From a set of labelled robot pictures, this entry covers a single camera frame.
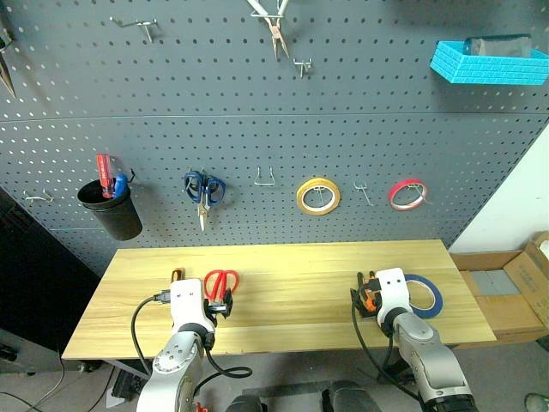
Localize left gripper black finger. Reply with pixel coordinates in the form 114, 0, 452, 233
220, 288, 235, 320

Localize black table frame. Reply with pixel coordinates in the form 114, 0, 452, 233
63, 358, 152, 404

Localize black plastic cup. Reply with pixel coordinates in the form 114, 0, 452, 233
76, 179, 144, 242

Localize yellow tape roll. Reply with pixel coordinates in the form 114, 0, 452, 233
295, 176, 342, 216

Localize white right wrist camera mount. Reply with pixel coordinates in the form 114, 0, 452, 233
374, 267, 409, 322

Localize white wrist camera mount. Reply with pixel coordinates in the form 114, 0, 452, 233
374, 267, 409, 322
169, 278, 206, 328

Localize red handled scissors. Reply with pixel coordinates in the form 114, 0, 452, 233
202, 269, 240, 302

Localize red tape roll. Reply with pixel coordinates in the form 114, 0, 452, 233
387, 178, 429, 213

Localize black pointed shears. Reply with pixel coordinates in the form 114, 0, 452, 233
0, 16, 18, 100

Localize blue plastic basket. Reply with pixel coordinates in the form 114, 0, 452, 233
429, 39, 549, 87

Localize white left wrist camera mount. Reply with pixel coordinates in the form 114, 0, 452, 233
169, 278, 206, 328

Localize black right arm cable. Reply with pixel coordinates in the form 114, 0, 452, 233
350, 289, 426, 407

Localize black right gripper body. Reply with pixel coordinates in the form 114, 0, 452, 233
350, 277, 382, 322

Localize small metal pegboard hook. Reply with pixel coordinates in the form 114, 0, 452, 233
293, 57, 314, 79

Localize open cardboard box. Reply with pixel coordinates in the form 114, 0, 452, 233
449, 230, 549, 349

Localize red handled screwdriver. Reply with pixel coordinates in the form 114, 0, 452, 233
95, 153, 114, 199

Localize white handled needle-nose pliers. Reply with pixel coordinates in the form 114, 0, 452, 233
244, 0, 292, 62

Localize thin floor cable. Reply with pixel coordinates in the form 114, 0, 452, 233
0, 349, 68, 412

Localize blue handled screwdriver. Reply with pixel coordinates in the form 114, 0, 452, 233
112, 173, 130, 199

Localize wooden table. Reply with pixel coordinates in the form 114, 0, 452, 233
61, 239, 498, 361

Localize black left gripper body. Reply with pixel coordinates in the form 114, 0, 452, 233
203, 297, 225, 321

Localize wide metal loop hook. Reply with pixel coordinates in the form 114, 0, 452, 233
253, 167, 276, 187

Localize blue tape roll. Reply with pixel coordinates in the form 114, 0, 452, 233
402, 274, 444, 320

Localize blue handled scissors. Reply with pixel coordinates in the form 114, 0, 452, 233
184, 169, 227, 233

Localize dark rounded shape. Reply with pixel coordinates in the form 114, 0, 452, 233
320, 379, 383, 412
226, 393, 268, 412

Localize grey metal pegboard wall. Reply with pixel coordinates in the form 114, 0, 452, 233
0, 0, 549, 278

